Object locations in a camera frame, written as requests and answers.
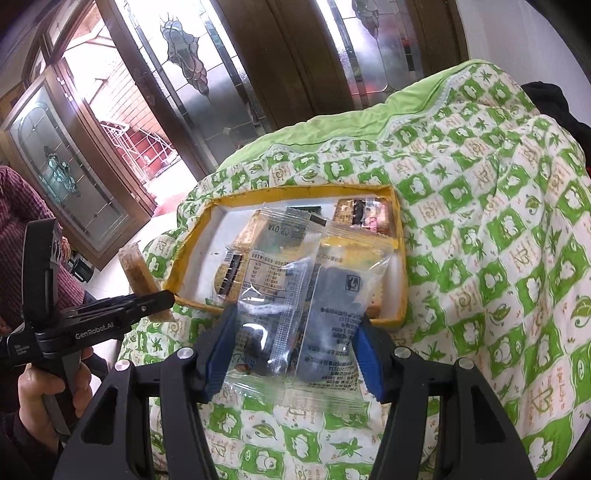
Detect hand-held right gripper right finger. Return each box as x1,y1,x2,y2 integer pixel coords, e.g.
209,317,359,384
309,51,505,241
355,316,536,480

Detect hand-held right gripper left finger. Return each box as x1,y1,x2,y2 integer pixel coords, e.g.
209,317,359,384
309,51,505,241
53,304,240,480

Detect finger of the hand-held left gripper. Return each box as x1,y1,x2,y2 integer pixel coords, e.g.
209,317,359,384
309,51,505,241
60,288,177,324

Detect brown biscuit packet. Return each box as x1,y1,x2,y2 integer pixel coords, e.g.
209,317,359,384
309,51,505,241
117,242,175,324

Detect clear snack packet dark contents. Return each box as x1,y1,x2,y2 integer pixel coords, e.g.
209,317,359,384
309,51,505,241
222,204,394,408

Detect pale biscuit packet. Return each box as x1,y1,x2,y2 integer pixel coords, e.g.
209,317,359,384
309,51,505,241
367,272,386,321

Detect round cracker packet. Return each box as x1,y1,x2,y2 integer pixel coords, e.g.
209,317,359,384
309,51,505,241
213,217,273,308

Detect white foam tray yellow tape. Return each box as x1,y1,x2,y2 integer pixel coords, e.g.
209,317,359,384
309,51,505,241
164,185,408,330

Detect yellow label cracker packet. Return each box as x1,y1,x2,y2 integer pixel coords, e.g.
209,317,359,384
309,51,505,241
321,228,395,266

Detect stick biscuit packet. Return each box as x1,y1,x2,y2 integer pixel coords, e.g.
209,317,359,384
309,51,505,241
333,197,399,237

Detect person's left forearm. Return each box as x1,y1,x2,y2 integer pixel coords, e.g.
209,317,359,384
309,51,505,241
0,411,61,480

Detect person's left hand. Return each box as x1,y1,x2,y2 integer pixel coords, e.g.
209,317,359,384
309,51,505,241
17,350,94,457

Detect small black object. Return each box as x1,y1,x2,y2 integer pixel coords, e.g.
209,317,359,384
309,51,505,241
68,256,95,283

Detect open wooden glass door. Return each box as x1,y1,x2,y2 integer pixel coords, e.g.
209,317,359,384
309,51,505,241
0,69,158,273

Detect white metal railing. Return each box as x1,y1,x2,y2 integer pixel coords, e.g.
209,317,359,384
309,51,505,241
99,120,178,176

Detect green white printed blanket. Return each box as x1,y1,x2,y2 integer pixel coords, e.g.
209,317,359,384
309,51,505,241
115,60,591,480

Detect closed wooden glass door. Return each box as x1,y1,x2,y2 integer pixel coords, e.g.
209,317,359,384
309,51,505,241
106,0,462,181

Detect black cloth object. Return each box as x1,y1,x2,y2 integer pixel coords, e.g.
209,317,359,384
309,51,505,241
522,80,591,153

